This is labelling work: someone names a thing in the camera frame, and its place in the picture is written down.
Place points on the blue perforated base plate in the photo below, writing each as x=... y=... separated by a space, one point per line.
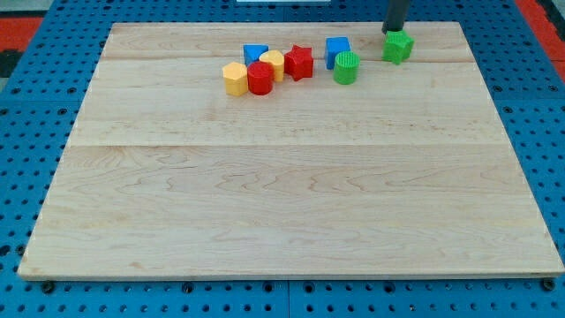
x=42 y=97

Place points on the red star block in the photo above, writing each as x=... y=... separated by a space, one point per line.
x=299 y=62

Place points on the red cylinder block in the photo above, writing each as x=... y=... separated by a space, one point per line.
x=260 y=78

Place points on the yellow heart block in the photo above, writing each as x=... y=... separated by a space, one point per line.
x=276 y=59

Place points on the blue cube block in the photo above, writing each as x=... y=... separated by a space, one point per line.
x=334 y=46

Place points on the green cylinder block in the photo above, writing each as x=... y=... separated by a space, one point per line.
x=346 y=67

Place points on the wooden board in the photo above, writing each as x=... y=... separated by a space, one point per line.
x=407 y=173

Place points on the yellow hexagon block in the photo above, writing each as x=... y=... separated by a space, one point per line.
x=235 y=79

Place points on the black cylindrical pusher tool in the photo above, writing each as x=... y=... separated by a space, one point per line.
x=397 y=11

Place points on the blue triangle block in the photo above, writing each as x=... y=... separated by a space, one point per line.
x=253 y=51

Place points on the green star block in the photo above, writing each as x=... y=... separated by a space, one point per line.
x=397 y=47

